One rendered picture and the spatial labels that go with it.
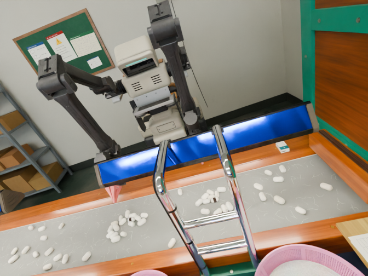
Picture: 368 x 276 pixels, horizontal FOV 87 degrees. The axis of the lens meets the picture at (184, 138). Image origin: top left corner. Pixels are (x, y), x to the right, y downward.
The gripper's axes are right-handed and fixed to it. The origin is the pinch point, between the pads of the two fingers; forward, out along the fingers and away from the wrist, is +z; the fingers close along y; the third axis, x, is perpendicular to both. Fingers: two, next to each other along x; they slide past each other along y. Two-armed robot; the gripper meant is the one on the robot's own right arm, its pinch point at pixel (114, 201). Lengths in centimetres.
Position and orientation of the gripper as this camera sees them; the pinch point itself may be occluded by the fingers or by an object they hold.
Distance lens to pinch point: 97.8
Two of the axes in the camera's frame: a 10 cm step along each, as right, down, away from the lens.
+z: 2.0, 9.2, -3.3
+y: 9.5, -2.6, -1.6
